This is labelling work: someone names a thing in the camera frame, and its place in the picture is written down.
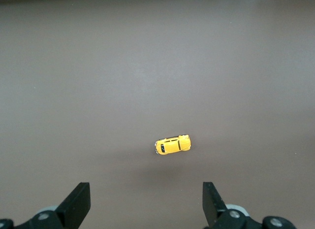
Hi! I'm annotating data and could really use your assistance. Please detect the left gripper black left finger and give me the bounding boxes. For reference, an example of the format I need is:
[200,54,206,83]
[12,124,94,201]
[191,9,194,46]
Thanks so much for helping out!
[15,181,91,229]

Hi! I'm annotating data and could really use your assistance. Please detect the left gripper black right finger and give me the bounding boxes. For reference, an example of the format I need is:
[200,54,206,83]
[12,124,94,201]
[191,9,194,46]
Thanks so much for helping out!
[202,181,256,229]

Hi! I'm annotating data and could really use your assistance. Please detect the yellow beetle toy car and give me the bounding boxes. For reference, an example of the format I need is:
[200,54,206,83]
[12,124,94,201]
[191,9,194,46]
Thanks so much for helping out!
[154,134,191,156]

